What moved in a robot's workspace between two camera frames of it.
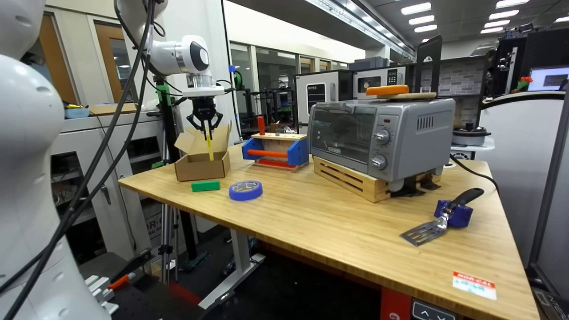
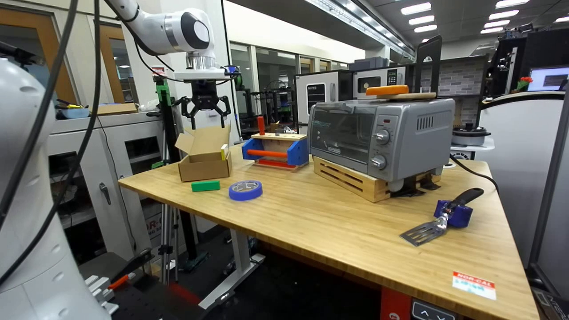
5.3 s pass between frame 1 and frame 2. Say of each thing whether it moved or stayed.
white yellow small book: moved
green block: stayed
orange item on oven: stayed
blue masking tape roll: stayed
